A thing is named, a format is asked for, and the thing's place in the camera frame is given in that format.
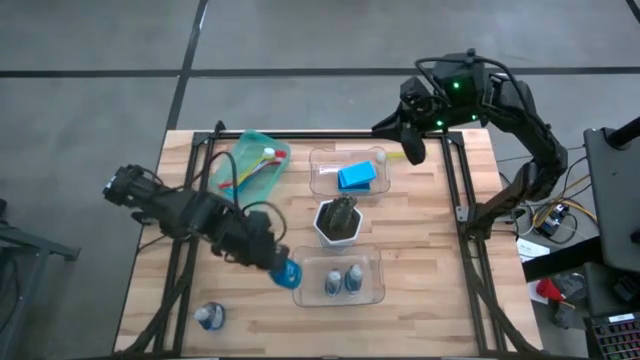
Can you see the red white dish brush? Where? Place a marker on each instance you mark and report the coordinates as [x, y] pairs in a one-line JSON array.
[[282, 156]]

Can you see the black chair base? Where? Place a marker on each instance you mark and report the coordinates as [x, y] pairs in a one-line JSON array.
[[35, 245]]

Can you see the green transparent plastic tray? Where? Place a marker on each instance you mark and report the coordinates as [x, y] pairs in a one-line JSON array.
[[250, 145]]

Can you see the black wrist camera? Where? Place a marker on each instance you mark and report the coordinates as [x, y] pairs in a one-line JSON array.
[[415, 92], [260, 225]]

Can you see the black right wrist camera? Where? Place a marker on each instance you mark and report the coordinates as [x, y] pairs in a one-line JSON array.
[[415, 92]]

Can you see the potted cactus in white pot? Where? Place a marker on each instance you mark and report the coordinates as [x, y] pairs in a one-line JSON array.
[[340, 243]]

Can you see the black pole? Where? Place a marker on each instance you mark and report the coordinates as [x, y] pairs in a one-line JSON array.
[[627, 134]]

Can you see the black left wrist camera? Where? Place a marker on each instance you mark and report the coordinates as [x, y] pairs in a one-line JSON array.
[[260, 225]]

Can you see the clear plastic bin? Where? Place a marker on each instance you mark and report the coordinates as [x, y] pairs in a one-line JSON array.
[[320, 180], [310, 290]]

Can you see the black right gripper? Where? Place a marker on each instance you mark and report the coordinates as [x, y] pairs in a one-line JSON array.
[[425, 120]]

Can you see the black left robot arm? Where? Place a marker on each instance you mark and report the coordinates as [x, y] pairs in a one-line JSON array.
[[175, 210]]

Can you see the white paper sheet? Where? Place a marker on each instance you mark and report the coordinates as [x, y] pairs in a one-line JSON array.
[[530, 247]]

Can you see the yellow-green white-headed brush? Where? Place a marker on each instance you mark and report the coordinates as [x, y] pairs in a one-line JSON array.
[[381, 157], [270, 152]]

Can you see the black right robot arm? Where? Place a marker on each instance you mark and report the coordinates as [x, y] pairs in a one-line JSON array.
[[540, 145]]

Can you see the green cactus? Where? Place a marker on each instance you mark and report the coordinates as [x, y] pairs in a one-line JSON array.
[[342, 212]]

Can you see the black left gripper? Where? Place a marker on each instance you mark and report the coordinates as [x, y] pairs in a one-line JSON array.
[[260, 255]]

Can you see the black metal table frame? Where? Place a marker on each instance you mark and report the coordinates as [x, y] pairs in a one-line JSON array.
[[325, 135]]

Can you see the red object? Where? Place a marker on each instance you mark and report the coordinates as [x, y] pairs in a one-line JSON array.
[[547, 289]]

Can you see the grey black bag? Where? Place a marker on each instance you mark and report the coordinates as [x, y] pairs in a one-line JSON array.
[[572, 287]]

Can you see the small blue black device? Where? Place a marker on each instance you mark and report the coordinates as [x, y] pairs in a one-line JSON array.
[[555, 222]]

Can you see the grey metal mounting bracket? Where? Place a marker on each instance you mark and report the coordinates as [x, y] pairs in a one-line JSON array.
[[462, 214]]

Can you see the backlit computer keyboard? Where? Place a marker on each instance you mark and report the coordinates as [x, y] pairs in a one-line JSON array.
[[615, 342]]

